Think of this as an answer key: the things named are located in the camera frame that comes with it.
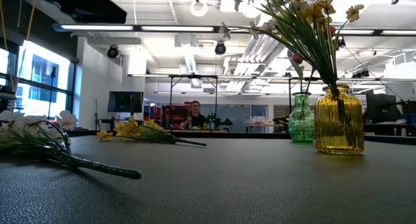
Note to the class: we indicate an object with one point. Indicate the white artificial blossom bunch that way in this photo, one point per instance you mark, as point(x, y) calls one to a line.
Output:
point(224, 29)
point(67, 119)

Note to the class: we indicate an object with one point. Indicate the yellow ribbed glass vase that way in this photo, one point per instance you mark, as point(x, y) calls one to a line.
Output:
point(339, 126)

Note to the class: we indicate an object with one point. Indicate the black television screen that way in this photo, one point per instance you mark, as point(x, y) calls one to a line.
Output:
point(125, 102)

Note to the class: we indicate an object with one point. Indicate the black round ceiling device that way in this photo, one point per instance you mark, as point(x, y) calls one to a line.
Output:
point(220, 48)
point(112, 52)

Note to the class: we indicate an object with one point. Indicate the overhead bar with LED strips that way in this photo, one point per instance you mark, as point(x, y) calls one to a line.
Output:
point(177, 28)

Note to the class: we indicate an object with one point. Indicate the person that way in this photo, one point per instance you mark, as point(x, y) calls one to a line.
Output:
point(195, 120)

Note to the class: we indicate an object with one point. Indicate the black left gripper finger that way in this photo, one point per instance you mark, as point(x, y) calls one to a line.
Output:
point(104, 13)

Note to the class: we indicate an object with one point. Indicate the small green and black robot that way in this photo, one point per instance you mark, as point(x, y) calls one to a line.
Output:
point(221, 121)

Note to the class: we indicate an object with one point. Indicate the green glass vase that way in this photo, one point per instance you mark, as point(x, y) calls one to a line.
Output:
point(300, 126)

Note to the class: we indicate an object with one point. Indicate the red artificial tulip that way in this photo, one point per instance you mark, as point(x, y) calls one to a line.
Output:
point(296, 59)

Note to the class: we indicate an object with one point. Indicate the black metal workstation frame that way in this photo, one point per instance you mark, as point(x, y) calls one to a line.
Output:
point(195, 76)

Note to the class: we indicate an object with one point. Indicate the black background monitor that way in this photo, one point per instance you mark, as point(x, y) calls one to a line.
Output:
point(382, 107)

